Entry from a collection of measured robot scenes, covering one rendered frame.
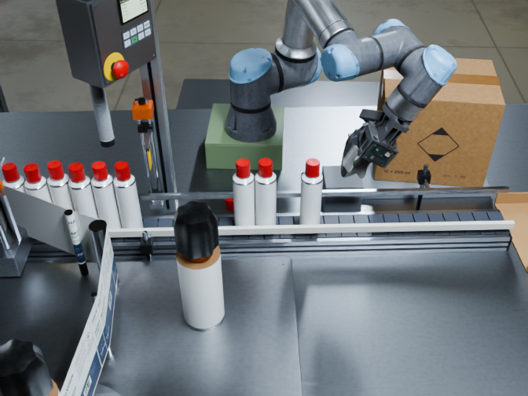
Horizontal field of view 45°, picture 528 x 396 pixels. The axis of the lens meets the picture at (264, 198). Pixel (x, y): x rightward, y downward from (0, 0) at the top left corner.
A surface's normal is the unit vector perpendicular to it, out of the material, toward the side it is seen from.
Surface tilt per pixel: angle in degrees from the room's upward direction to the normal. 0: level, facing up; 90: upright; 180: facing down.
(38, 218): 90
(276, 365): 0
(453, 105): 90
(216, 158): 90
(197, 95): 0
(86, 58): 90
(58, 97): 0
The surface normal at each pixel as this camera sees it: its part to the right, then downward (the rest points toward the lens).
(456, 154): -0.13, 0.63
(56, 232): -0.46, 0.57
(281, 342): 0.00, -0.77
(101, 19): 0.83, 0.35
